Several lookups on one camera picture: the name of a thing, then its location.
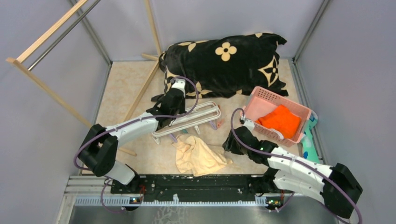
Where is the white clip hanger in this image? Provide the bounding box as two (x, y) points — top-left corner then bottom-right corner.
(152, 101), (222, 145)

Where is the cream boxer underwear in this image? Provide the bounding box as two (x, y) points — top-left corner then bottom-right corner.
(172, 134), (233, 176)

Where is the purple clothespin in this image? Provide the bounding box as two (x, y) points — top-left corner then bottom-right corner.
(170, 133), (177, 143)
(209, 121), (217, 130)

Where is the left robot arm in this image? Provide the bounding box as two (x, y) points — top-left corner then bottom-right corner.
(77, 88), (186, 193)

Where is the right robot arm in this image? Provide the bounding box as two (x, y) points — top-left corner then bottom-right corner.
(222, 126), (363, 223)

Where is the orange underwear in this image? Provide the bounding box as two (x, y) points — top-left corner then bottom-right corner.
(255, 105), (301, 139)

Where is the pink plastic basket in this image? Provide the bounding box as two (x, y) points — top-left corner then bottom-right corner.
(243, 86), (311, 147)

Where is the black floral pillow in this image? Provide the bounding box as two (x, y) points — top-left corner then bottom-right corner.
(159, 33), (289, 98)

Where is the metal rack rod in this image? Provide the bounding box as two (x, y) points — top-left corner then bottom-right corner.
(28, 0), (101, 71)

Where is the wooden drying rack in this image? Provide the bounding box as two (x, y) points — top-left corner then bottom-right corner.
(0, 0), (154, 162)

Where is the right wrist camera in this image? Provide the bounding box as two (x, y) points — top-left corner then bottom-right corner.
(240, 117), (255, 132)

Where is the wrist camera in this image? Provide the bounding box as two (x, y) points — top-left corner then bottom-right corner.
(170, 78), (186, 96)
(240, 117), (255, 132)

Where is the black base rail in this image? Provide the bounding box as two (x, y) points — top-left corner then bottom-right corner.
(66, 174), (344, 208)

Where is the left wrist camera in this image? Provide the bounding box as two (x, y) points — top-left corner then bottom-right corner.
(170, 78), (186, 96)

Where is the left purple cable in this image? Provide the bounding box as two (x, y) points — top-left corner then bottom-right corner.
(73, 76), (199, 215)

